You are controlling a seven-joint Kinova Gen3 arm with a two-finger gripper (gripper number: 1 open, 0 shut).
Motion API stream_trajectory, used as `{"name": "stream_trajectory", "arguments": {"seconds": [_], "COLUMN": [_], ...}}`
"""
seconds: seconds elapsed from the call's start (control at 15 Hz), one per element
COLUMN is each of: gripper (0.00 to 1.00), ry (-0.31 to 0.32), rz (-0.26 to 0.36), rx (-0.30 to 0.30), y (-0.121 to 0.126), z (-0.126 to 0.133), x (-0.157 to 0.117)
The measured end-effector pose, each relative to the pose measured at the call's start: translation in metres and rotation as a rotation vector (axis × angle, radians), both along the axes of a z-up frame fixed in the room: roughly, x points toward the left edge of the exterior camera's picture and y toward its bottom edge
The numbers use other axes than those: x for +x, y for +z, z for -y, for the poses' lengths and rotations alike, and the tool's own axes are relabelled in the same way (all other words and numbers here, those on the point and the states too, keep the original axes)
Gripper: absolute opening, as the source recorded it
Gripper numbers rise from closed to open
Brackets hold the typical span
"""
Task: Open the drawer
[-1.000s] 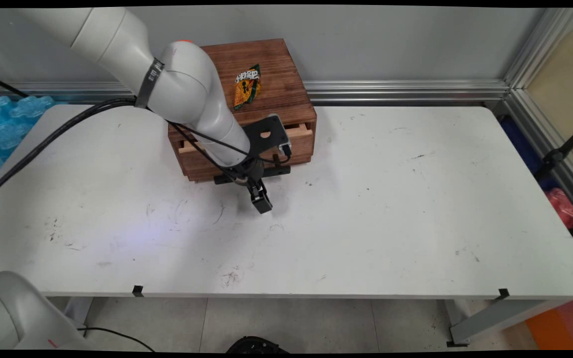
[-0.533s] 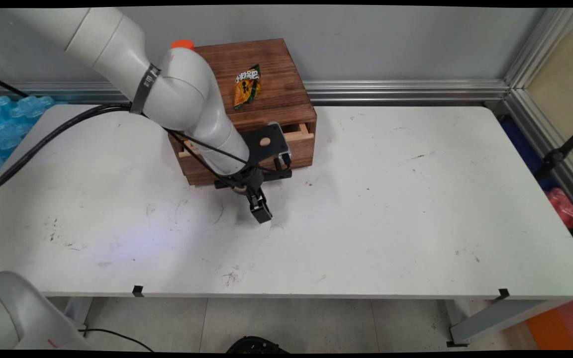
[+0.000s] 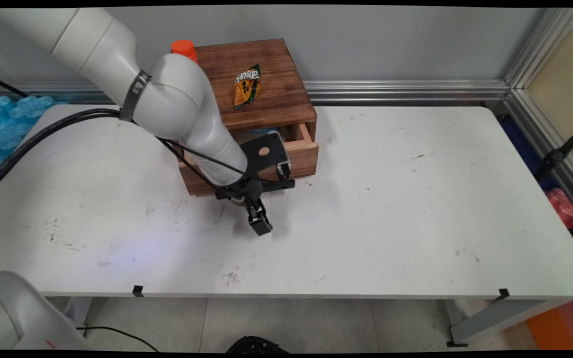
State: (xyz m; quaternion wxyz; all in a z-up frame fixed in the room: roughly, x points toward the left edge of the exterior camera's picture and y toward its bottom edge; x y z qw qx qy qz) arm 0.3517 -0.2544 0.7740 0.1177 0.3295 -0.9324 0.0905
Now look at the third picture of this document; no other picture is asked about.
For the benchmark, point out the orange box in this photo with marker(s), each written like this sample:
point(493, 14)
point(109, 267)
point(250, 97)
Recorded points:
point(562, 325)

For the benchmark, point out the black tripod stand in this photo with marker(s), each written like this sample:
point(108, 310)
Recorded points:
point(555, 156)

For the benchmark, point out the upright aluminium frame post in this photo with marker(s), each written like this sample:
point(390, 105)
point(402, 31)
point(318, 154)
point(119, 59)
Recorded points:
point(530, 49)

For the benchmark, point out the orange plastic bottle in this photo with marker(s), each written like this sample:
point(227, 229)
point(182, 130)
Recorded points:
point(183, 47)

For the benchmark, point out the short grey table leg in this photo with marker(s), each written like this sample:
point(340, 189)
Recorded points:
point(78, 309)

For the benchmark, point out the blue bubble wrap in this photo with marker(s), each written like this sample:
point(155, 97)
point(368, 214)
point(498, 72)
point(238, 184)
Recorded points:
point(3, 124)

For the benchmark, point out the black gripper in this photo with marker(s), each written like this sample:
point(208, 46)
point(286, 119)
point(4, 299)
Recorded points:
point(251, 190)

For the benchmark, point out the horizontal aluminium frame rail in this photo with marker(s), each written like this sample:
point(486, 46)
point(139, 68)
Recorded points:
point(406, 92)

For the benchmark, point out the blue plastic item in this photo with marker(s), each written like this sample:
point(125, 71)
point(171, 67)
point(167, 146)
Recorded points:
point(262, 132)

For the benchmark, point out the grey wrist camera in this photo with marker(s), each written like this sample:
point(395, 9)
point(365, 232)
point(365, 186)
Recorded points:
point(284, 170)

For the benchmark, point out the slanted aluminium side rail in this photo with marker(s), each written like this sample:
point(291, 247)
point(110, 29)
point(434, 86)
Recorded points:
point(550, 149)

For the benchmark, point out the yellow green snack packet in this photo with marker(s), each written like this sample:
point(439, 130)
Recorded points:
point(247, 87)

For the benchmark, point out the round black floor object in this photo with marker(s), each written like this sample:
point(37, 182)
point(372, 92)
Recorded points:
point(256, 345)

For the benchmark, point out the long grey table leg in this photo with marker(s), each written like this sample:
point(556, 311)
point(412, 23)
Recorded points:
point(495, 320)

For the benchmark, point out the dark blue bin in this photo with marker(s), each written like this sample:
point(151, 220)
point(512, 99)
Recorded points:
point(520, 144)

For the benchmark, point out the wooden drawer box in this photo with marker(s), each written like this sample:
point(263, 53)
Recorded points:
point(281, 94)

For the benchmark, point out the black tape piece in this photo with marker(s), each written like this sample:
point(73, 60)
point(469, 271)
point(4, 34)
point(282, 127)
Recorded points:
point(503, 294)
point(138, 291)

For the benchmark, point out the red plastic bag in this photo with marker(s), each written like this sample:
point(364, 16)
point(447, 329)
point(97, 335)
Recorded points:
point(562, 206)

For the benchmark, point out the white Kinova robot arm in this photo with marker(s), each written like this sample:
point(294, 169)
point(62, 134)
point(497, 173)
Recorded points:
point(177, 99)

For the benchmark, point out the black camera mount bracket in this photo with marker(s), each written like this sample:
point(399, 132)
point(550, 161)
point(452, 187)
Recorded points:
point(264, 149)

